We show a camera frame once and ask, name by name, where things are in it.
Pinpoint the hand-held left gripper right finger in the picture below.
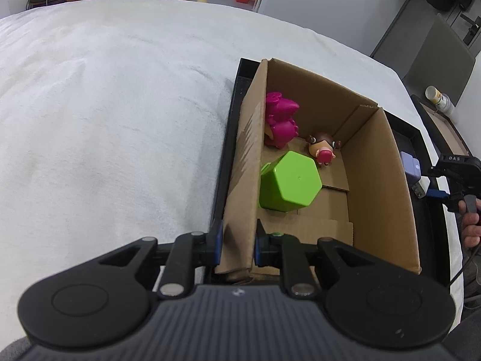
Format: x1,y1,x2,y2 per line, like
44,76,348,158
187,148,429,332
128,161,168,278
254,219,380,298

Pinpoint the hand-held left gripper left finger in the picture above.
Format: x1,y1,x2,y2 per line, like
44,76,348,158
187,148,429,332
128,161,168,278
97,220,225,298

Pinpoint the purple cube charger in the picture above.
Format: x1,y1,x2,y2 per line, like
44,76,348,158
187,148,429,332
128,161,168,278
399,151,429,199

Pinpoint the black tray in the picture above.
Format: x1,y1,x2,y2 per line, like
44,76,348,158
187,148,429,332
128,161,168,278
208,57,452,287

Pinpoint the brown cardboard box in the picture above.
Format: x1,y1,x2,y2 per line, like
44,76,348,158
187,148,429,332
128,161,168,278
215,58,421,276

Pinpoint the green hexagonal cup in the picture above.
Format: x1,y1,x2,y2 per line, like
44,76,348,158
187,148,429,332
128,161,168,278
259,151,323,212

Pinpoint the brown-haired doll figure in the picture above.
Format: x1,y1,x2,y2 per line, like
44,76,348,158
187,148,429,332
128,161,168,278
306,133,342,166

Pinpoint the magenta toy figure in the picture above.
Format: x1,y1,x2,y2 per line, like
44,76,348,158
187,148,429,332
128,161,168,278
264,91,300,150

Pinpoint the person's right hand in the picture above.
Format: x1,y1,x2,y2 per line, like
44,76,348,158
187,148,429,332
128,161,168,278
458,198,481,249

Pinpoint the white yellow container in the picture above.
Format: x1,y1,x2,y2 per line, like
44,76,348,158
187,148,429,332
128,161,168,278
425,86,455,116

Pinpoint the black door lock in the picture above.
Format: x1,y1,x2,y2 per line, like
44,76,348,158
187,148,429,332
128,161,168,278
460,14,481,46

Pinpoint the grey door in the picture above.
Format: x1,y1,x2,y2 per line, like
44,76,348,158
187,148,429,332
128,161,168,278
370,0,481,69

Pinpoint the black frame with brown board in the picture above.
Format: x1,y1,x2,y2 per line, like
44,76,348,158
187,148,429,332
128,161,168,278
411,94,473,159

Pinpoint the black cable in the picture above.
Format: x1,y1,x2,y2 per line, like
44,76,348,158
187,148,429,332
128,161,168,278
449,246,476,288

